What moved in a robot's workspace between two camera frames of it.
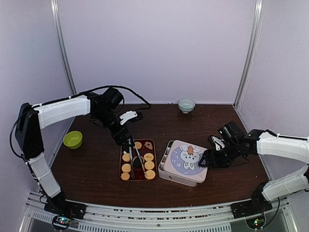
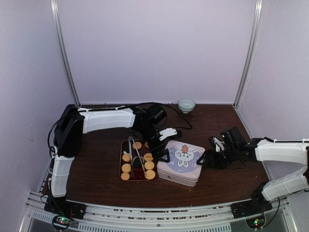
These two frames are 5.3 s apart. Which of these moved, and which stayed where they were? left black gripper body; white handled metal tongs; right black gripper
Moved: left black gripper body
Stayed: right black gripper; white handled metal tongs
